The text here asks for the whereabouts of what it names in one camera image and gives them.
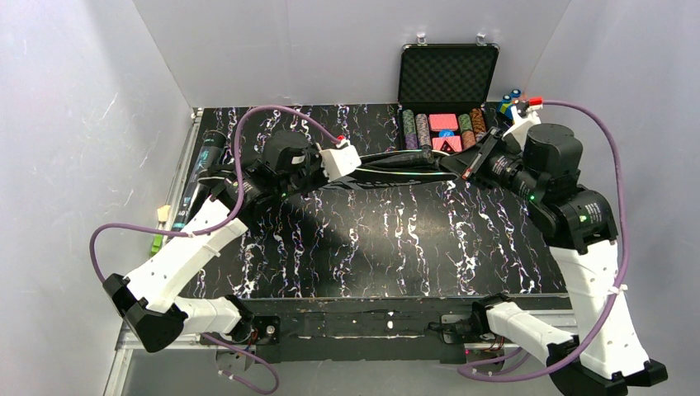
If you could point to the black shuttlecock tube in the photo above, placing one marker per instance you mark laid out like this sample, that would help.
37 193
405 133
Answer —
210 154

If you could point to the green small block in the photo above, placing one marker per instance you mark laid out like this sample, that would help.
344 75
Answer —
156 245

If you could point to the black racket bag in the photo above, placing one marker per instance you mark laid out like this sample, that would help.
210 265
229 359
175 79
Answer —
403 168

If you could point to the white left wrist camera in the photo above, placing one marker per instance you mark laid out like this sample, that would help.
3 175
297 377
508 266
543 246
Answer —
340 161

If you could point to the poker chip row right inner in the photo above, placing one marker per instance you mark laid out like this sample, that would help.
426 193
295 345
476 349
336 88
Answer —
467 133

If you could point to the poker chip row far right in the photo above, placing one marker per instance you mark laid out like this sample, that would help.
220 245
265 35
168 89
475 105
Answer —
479 127

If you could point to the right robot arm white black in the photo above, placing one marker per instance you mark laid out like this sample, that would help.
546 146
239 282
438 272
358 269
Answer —
604 356

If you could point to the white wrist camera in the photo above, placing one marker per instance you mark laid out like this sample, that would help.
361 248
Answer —
340 161
522 124

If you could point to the pink playing card deck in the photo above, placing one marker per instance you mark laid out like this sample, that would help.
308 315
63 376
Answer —
447 144
440 122

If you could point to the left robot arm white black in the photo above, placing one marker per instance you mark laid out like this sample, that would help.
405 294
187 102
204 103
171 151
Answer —
148 298

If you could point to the beige small block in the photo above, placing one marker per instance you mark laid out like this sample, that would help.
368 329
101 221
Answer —
163 213

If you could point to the pink playing card deck upper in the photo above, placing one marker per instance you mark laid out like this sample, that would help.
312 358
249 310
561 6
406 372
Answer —
440 122

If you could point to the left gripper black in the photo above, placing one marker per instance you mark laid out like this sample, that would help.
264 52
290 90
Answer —
352 176

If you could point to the poker chip row far left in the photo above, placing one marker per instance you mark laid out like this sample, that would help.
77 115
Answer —
409 130

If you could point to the poker chip row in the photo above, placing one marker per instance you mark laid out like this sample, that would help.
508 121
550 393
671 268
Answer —
479 127
423 132
467 133
409 130

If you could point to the black poker chip case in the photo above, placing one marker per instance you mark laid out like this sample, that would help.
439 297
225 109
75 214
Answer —
444 79

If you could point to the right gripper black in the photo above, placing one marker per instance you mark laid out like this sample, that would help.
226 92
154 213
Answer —
480 161

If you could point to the colourful toy block train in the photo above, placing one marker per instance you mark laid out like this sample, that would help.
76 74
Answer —
511 104

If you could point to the pink playing card deck lower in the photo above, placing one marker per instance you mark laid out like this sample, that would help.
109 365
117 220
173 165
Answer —
447 144

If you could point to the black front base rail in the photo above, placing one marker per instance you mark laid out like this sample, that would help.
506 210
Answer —
371 329

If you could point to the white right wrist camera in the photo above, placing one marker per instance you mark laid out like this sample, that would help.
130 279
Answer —
522 124

